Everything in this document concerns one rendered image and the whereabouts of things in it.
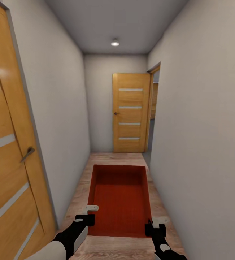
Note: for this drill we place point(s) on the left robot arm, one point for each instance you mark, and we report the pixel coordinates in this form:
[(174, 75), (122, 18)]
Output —
[(66, 243)]

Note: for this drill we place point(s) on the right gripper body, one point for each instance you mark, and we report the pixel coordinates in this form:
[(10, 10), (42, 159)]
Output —
[(152, 232)]

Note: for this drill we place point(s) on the storage box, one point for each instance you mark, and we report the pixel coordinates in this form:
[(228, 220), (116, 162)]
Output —
[(121, 192)]

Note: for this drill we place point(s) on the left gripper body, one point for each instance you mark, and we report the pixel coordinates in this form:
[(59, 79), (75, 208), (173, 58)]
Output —
[(90, 218)]

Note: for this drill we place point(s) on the garage door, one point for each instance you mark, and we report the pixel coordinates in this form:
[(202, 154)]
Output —
[(154, 100)]

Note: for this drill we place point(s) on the downlight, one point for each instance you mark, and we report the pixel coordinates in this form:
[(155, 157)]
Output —
[(115, 43)]

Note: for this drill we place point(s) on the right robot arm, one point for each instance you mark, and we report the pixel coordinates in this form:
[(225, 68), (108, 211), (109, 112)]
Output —
[(157, 231)]

